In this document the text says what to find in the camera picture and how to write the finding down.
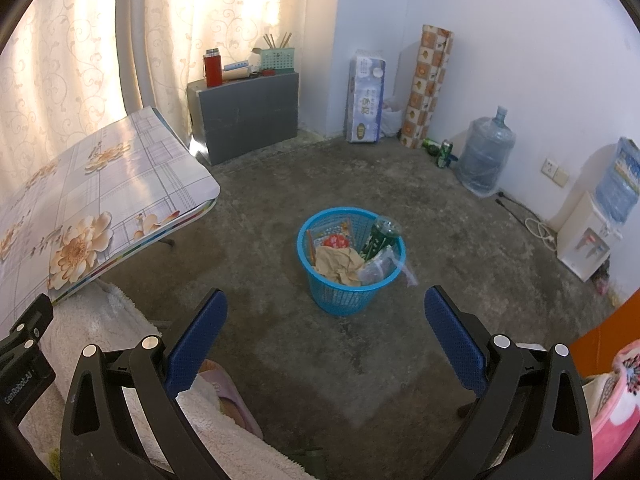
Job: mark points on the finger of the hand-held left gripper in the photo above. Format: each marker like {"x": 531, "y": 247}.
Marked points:
{"x": 32, "y": 325}

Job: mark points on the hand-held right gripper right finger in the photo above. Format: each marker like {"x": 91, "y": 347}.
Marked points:
{"x": 455, "y": 345}

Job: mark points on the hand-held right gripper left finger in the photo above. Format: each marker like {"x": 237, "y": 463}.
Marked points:
{"x": 200, "y": 345}

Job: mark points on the blue plastic mesh basket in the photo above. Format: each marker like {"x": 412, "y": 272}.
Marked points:
{"x": 345, "y": 295}

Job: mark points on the clear bottle with green label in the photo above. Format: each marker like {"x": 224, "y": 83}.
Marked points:
{"x": 380, "y": 240}

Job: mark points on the brown paper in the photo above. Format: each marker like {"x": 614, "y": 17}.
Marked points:
{"x": 335, "y": 262}

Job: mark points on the pink slipper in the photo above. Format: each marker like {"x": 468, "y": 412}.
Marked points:
{"x": 225, "y": 395}

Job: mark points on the person's white fleece pants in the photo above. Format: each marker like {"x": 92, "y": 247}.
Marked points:
{"x": 100, "y": 320}

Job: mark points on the black table leg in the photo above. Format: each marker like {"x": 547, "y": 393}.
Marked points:
{"x": 167, "y": 242}

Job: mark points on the table with floral cloth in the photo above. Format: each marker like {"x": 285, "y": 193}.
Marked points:
{"x": 90, "y": 200}

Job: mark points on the orange board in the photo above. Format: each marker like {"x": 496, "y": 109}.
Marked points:
{"x": 605, "y": 340}

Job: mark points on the white water dispenser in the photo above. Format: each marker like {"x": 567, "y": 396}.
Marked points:
{"x": 585, "y": 245}

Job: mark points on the pink floral blanket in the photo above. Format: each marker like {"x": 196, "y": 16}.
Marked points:
{"x": 617, "y": 410}

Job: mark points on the clear water jug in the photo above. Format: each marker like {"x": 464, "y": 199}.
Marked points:
{"x": 487, "y": 155}

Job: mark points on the blue water jug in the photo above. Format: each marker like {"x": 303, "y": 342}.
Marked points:
{"x": 620, "y": 180}

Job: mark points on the grey cabinet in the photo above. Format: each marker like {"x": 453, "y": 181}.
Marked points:
{"x": 245, "y": 115}

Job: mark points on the white plastic bag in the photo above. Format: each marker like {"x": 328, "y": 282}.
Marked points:
{"x": 392, "y": 115}

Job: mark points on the patterned floor mat roll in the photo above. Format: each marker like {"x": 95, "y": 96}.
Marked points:
{"x": 425, "y": 85}

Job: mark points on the toilet paper pack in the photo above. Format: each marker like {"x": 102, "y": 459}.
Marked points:
{"x": 365, "y": 97}

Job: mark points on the cream patterned curtain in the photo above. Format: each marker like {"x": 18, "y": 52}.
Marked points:
{"x": 60, "y": 60}
{"x": 240, "y": 10}

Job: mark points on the wooden rolling pin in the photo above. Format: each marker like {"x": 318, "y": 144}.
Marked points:
{"x": 235, "y": 76}

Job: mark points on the red thermos bottle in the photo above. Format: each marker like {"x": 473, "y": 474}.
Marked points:
{"x": 213, "y": 69}

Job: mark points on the small red object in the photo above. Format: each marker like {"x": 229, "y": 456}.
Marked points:
{"x": 267, "y": 73}

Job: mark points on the blue white packet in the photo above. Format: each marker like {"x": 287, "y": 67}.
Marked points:
{"x": 236, "y": 66}

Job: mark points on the green chopstick holder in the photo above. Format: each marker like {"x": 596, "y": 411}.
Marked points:
{"x": 277, "y": 60}

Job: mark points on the pale spoon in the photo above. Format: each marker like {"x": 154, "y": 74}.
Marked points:
{"x": 256, "y": 52}

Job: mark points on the bunch of wooden chopsticks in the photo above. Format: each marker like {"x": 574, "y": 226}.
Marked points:
{"x": 277, "y": 40}

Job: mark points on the white wall socket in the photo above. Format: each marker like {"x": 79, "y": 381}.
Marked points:
{"x": 555, "y": 170}

